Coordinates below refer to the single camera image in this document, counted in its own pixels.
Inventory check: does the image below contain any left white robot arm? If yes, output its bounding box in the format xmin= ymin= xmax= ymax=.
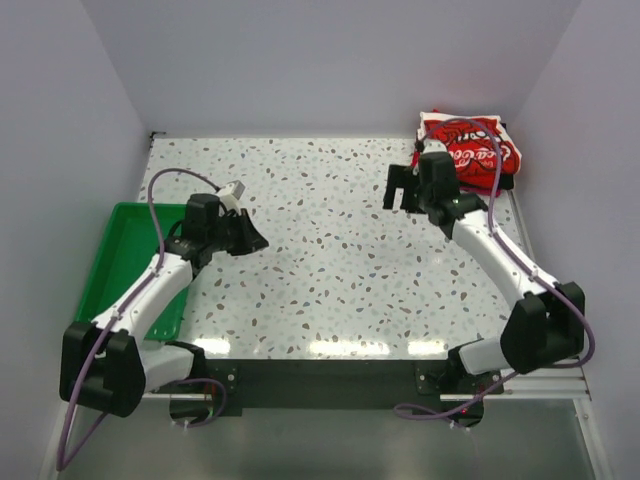
xmin=59 ymin=188 xmax=269 ymax=417

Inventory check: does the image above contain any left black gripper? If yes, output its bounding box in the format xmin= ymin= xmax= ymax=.
xmin=207 ymin=208 xmax=268 ymax=257

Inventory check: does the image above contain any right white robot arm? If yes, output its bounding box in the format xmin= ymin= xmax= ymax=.
xmin=383 ymin=152 xmax=587 ymax=393

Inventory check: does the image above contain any green plastic tray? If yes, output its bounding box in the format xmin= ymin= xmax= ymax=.
xmin=73 ymin=202 xmax=188 ymax=342

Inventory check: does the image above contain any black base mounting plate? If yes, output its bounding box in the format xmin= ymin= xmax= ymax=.
xmin=161 ymin=359 xmax=504 ymax=427

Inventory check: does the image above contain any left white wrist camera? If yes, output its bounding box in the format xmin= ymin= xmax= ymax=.
xmin=217 ymin=180 xmax=245 ymax=214

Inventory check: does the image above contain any white t shirt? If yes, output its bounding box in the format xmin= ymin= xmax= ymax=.
xmin=411 ymin=110 xmax=522 ymax=189

